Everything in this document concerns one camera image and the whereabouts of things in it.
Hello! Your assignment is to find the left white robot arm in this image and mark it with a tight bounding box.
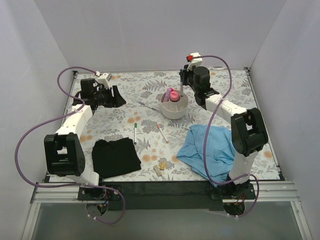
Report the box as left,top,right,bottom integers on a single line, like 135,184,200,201
44,73,126,200

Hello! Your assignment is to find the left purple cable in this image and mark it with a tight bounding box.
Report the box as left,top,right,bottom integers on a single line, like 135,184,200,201
14,66,126,225

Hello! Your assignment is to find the floral table mat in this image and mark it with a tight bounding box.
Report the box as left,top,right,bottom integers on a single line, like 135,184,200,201
48,69,281,183

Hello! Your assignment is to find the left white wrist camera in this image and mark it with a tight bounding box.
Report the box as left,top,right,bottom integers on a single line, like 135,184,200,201
95,71,112,89

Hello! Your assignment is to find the aluminium front rail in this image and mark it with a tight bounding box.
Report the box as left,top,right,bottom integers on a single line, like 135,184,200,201
31,180,300,203

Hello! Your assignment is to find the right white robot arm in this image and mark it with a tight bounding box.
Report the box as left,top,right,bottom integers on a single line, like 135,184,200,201
179,64,269,199

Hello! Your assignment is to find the light blue cloth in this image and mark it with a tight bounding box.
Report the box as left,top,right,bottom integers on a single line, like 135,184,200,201
176,124,236,183

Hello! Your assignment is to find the white round divided organizer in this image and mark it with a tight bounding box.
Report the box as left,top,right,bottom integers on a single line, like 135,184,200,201
160,90,189,120

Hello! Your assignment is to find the green capped marker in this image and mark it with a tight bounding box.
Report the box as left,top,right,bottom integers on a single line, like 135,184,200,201
133,123,138,145

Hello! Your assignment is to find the beige eraser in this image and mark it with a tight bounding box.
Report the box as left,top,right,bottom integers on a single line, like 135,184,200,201
153,165,162,176

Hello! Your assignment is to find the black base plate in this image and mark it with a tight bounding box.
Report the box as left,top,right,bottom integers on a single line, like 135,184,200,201
77,180,257,212

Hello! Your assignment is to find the light pink highlighter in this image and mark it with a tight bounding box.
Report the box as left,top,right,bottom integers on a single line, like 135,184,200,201
162,93,170,103

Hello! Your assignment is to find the black folded cloth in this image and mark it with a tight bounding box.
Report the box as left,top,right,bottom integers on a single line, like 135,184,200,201
91,137,142,179

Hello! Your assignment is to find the purple thin pen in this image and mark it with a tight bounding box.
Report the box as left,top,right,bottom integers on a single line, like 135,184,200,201
138,101,159,112

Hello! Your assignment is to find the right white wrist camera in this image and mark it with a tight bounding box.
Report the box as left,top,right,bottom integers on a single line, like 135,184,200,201
186,52,203,71

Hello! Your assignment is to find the pink black highlighter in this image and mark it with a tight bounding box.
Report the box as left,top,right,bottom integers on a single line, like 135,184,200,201
165,87,174,97

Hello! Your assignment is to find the blue capped marker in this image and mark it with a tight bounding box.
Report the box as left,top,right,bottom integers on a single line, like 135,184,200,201
179,73,184,94

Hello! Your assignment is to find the yellow small clip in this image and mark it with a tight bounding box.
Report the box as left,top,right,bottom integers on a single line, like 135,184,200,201
159,162,166,170

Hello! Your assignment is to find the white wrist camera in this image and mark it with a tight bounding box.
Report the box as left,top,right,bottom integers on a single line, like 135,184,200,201
186,52,203,71
95,71,112,89

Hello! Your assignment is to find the orange capped marker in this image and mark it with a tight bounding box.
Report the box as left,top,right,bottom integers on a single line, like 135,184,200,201
156,123,169,143

